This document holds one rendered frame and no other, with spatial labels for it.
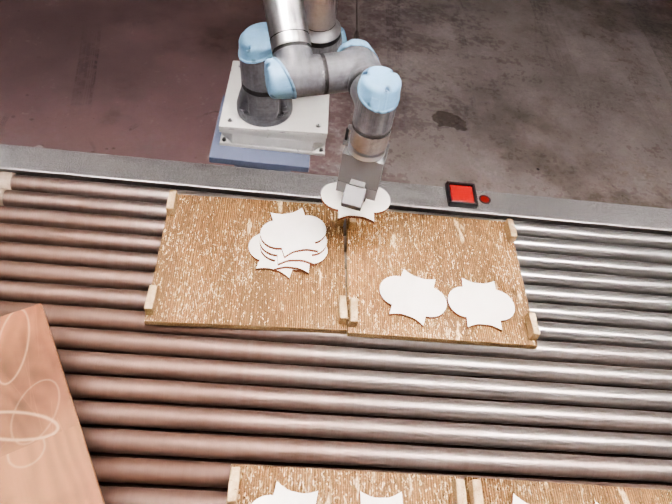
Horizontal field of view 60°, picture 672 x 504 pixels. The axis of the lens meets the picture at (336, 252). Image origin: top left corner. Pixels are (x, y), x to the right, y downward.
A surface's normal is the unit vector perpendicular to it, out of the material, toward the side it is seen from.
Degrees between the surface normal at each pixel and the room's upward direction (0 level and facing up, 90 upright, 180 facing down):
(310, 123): 4
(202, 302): 0
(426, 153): 0
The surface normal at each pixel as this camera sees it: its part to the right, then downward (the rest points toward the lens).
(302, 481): 0.12, -0.61
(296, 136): -0.02, 0.80
